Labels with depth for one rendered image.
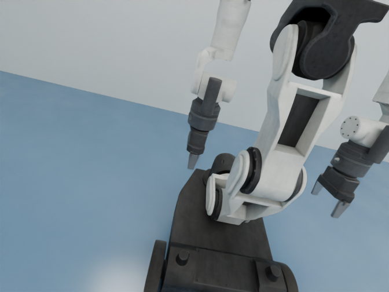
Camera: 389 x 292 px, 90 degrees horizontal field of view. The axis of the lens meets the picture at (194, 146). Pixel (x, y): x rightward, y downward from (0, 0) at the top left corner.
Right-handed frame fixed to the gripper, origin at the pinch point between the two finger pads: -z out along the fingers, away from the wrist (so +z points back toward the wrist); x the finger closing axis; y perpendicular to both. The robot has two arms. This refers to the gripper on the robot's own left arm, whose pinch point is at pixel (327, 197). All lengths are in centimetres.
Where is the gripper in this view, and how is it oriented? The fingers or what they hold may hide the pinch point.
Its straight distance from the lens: 77.4
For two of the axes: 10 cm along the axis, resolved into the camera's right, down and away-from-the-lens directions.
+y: 9.7, 2.0, 1.0
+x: 0.1, 4.2, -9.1
